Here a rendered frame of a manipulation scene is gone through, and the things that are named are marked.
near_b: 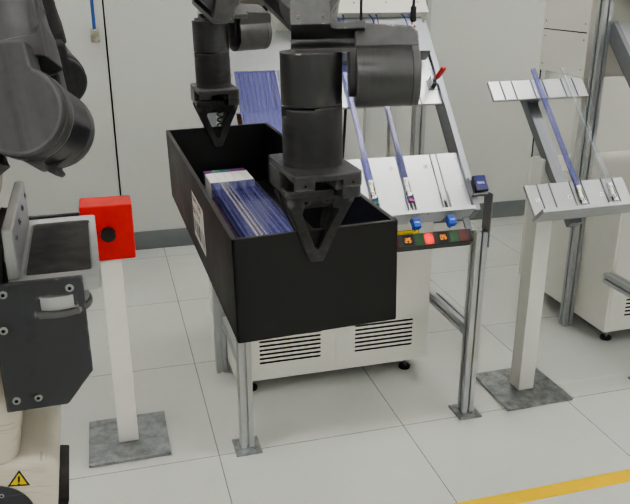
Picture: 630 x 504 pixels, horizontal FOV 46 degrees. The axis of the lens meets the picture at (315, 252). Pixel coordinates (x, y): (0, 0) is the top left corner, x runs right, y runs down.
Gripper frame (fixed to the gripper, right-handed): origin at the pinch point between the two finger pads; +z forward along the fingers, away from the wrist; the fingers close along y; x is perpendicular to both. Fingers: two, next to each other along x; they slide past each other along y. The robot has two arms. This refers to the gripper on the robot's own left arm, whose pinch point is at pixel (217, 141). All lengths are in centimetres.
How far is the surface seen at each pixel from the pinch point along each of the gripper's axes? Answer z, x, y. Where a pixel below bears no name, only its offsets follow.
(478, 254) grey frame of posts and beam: 56, -88, 66
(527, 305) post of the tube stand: 80, -112, 73
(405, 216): 41, -63, 65
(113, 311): 65, 21, 81
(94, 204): 33, 22, 81
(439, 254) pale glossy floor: 116, -147, 208
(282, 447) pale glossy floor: 112, -24, 65
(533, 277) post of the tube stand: 70, -113, 73
